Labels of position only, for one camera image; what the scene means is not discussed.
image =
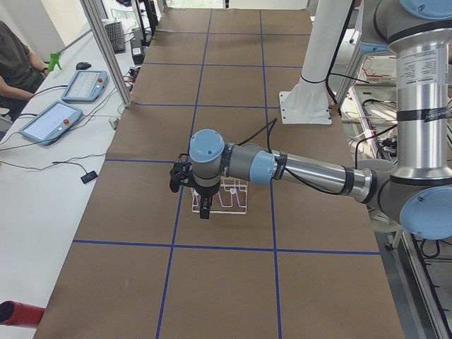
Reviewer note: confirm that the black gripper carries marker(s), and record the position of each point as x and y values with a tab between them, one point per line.
205	193

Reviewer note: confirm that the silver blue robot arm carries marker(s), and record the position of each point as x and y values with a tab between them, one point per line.
416	190

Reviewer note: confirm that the small black device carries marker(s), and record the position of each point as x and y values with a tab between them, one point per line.
89	176

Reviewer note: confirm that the far blue teach pendant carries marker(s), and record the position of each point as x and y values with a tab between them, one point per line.
85	86

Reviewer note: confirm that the blue teach pendant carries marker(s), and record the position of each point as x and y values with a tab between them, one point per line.
49	125
85	86

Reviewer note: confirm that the black box with label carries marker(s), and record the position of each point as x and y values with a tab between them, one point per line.
137	49

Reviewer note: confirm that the near blue teach pendant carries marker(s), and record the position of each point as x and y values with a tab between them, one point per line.
49	125

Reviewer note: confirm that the black computer mouse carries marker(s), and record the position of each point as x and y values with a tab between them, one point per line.
83	65

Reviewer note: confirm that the black keyboard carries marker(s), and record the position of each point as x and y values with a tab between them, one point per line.
115	35

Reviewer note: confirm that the green plastic clamp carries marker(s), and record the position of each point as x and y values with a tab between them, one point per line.
54	61

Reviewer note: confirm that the red cylinder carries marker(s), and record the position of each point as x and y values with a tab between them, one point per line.
20	314

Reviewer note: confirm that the seated person in grey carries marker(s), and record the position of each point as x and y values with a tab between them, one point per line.
22	72

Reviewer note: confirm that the white wire cup holder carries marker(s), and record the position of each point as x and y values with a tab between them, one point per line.
231	197

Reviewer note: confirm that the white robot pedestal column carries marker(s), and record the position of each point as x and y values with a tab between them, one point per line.
307	102

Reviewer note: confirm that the aluminium frame post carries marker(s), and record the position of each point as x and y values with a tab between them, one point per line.
93	16

